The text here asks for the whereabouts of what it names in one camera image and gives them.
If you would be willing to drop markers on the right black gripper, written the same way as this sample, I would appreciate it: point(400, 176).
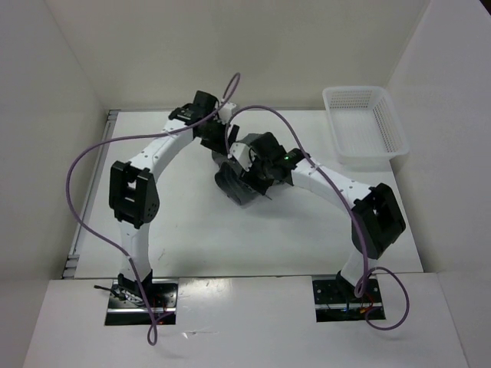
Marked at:
point(248, 179)

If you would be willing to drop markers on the white perforated plastic basket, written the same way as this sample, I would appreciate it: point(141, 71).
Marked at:
point(364, 124)

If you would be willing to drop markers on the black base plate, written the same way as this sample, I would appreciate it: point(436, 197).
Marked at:
point(124, 310)
point(335, 301)

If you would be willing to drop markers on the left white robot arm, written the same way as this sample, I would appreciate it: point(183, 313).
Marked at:
point(133, 194)

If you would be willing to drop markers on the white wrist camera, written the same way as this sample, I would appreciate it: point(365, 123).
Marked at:
point(242, 154)
point(227, 110)

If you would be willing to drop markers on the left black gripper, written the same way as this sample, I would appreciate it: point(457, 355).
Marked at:
point(219, 146)

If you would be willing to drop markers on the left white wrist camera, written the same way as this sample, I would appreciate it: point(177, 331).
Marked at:
point(227, 110)

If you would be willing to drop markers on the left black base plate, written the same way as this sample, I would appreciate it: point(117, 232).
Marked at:
point(124, 310)

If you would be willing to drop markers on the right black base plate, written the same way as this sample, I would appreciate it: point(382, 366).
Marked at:
point(335, 301)

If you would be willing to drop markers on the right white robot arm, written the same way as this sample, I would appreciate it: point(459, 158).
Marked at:
point(376, 219)

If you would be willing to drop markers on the grey shorts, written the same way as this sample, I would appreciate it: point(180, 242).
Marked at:
point(227, 176)

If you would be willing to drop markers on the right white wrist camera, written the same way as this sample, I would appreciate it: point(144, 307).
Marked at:
point(242, 154)

